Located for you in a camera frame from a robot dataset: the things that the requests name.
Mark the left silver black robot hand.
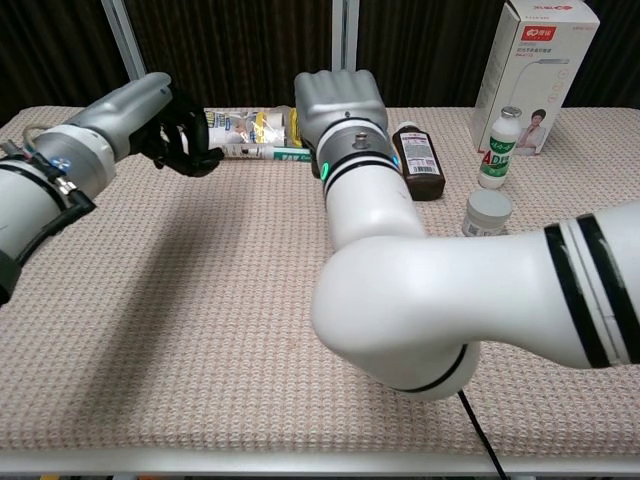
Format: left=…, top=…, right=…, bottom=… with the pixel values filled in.
left=69, top=72, right=225, bottom=178

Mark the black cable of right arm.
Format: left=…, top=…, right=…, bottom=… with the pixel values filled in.
left=456, top=391, right=504, bottom=477

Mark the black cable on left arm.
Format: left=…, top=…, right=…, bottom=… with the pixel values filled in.
left=13, top=187, right=97, bottom=269

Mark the yellow white roll package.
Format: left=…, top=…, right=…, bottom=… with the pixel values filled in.
left=202, top=104, right=309, bottom=151

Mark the white round jar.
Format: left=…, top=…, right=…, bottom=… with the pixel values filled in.
left=461, top=188, right=515, bottom=238

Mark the brown medicine bottle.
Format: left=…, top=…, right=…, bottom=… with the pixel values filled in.
left=392, top=121, right=447, bottom=203

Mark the small white green drink bottle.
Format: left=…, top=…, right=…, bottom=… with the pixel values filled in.
left=477, top=106, right=522, bottom=191

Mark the beige woven tablecloth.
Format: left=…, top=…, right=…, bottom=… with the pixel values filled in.
left=0, top=105, right=640, bottom=454

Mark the green white marker pen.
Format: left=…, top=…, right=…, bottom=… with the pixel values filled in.
left=219, top=144, right=314, bottom=164

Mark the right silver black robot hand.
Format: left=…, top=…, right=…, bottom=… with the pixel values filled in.
left=293, top=69, right=391, bottom=178

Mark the tall white carton box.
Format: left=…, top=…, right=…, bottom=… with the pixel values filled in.
left=472, top=0, right=601, bottom=158

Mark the aluminium partition post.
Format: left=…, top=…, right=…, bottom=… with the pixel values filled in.
left=99, top=0, right=147, bottom=82
left=330, top=0, right=361, bottom=74

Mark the dark ribbed partition panel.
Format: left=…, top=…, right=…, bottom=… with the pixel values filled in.
left=124, top=0, right=334, bottom=110
left=0, top=0, right=136, bottom=124
left=354, top=0, right=507, bottom=109
left=563, top=0, right=640, bottom=109

